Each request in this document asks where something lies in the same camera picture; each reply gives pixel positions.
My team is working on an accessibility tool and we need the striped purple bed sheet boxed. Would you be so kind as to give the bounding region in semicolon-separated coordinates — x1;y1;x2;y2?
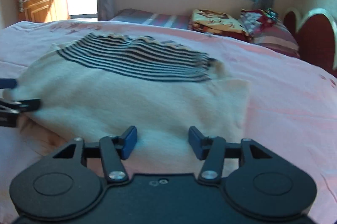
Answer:
111;8;190;29

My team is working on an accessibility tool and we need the cream striped knit sweater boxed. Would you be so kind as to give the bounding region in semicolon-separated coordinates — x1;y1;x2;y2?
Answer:
2;32;251;161

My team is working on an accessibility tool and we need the pink floral quilt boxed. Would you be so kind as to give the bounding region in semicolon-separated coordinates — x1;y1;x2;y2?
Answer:
1;20;336;223

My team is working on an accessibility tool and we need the folded yellow red blanket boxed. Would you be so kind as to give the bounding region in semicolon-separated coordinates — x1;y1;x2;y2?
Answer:
188;9;250;41

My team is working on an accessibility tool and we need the red heart-shaped headboard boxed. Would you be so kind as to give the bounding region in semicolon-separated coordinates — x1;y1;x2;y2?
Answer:
283;7;336;76

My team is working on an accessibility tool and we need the folded striped cloth with bow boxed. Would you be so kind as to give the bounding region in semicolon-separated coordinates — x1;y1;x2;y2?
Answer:
238;8;279;37

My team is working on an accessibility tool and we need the striped red pillow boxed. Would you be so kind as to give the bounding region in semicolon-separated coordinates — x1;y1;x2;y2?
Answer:
252;19;300;59

